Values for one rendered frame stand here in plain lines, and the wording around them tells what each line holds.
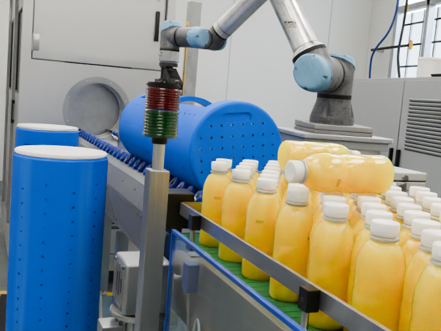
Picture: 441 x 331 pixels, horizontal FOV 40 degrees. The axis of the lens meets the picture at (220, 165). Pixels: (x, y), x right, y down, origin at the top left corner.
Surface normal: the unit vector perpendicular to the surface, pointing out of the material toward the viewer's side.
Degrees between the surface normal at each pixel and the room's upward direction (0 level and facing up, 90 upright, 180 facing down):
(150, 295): 90
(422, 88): 90
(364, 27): 90
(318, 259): 90
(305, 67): 98
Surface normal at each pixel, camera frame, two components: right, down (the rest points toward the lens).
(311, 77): -0.52, 0.20
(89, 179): 0.78, 0.14
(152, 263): 0.37, 0.14
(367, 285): -0.68, 0.03
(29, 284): -0.26, 0.09
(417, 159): -0.98, -0.06
